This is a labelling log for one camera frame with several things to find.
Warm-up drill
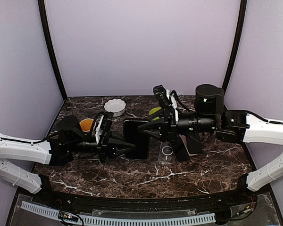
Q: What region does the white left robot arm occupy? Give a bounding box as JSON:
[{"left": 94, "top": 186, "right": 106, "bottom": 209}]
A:
[{"left": 0, "top": 113, "right": 135, "bottom": 205}]

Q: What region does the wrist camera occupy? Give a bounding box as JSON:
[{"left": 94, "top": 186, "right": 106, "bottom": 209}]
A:
[
  {"left": 90, "top": 112, "right": 113, "bottom": 144},
  {"left": 153, "top": 85, "right": 178, "bottom": 115}
]

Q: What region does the black frame post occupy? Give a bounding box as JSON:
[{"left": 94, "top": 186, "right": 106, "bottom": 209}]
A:
[
  {"left": 222, "top": 0, "right": 248, "bottom": 94},
  {"left": 37, "top": 0, "right": 68, "bottom": 102}
]

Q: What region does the black phone with purple edge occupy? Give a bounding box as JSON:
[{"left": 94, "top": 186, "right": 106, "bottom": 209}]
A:
[{"left": 172, "top": 139, "right": 190, "bottom": 162}]

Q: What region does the white patterned mug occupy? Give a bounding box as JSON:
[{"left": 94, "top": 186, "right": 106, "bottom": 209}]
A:
[{"left": 79, "top": 118, "right": 94, "bottom": 133}]

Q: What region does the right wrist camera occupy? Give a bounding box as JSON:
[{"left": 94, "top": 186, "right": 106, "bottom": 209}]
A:
[{"left": 153, "top": 85, "right": 178, "bottom": 115}]

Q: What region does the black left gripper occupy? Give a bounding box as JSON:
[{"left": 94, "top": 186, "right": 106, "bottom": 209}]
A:
[{"left": 68, "top": 130, "right": 136, "bottom": 164}]

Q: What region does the black front rail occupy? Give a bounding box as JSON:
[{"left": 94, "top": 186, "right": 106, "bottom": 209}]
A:
[{"left": 33, "top": 190, "right": 258, "bottom": 212}]

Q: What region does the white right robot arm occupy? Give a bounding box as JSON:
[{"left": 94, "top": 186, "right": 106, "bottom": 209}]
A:
[{"left": 138, "top": 84, "right": 283, "bottom": 204}]

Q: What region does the black smartphone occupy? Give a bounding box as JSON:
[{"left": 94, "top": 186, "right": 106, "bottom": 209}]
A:
[{"left": 123, "top": 118, "right": 150, "bottom": 161}]

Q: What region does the black frame post right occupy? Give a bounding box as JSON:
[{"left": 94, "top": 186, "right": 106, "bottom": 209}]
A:
[{"left": 222, "top": 0, "right": 248, "bottom": 94}]

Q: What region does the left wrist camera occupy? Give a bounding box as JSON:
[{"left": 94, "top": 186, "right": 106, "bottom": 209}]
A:
[{"left": 90, "top": 112, "right": 113, "bottom": 144}]

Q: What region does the green plastic bowl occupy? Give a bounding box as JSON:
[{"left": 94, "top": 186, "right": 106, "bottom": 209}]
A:
[{"left": 149, "top": 107, "right": 162, "bottom": 120}]

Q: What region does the white fluted ceramic bowl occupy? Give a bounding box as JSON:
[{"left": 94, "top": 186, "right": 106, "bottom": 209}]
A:
[{"left": 104, "top": 99, "right": 126, "bottom": 117}]

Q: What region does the black frame post left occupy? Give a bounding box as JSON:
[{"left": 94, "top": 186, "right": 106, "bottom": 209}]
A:
[{"left": 37, "top": 0, "right": 68, "bottom": 102}]

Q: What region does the white slotted cable duct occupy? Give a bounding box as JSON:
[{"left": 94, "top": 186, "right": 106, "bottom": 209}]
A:
[{"left": 20, "top": 201, "right": 216, "bottom": 226}]

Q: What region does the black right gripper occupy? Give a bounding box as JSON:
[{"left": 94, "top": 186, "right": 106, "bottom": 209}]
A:
[{"left": 137, "top": 106, "right": 217, "bottom": 145}]

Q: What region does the clear magsafe phone case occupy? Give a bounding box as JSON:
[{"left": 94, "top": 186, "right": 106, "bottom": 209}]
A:
[{"left": 158, "top": 142, "right": 175, "bottom": 164}]

